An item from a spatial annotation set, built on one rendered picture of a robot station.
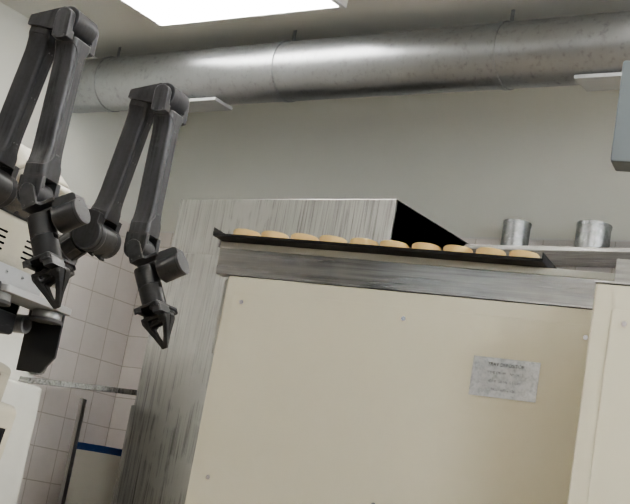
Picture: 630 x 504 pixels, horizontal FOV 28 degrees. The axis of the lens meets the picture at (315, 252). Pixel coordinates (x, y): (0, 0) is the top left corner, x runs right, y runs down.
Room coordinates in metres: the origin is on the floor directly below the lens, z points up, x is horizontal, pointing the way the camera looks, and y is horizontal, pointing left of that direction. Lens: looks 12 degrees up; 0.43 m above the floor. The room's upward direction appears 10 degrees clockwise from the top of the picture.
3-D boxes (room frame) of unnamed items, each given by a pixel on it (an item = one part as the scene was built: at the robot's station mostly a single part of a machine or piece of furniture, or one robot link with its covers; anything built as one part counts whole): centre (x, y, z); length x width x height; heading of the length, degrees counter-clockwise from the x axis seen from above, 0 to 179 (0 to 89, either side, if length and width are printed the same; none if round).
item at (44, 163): (2.54, 0.59, 1.18); 0.11 x 0.06 x 0.43; 155
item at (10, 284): (2.81, 0.65, 0.77); 0.28 x 0.16 x 0.22; 155
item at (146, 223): (2.93, 0.41, 1.18); 0.11 x 0.06 x 0.43; 156
